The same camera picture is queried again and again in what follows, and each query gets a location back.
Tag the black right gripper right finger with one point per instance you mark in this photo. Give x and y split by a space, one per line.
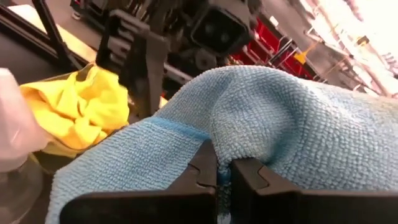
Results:
280 208

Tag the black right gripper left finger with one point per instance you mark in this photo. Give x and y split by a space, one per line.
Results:
155 208

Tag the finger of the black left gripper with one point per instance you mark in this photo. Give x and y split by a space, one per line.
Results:
109 46
146 71

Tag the yellow microfiber towel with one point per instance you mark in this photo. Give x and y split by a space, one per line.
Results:
77 112

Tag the blue microfiber towel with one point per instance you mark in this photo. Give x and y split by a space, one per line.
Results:
280 124

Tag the clear plastic spray bottle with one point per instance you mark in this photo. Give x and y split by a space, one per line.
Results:
18 124

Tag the light wooden side board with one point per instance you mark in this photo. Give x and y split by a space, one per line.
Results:
71 43

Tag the red storage shelf rack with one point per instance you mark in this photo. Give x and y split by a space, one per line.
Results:
270 46

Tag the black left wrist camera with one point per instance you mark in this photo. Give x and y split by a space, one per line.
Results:
220 31

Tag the black metal table frame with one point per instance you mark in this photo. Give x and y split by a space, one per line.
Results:
53 31

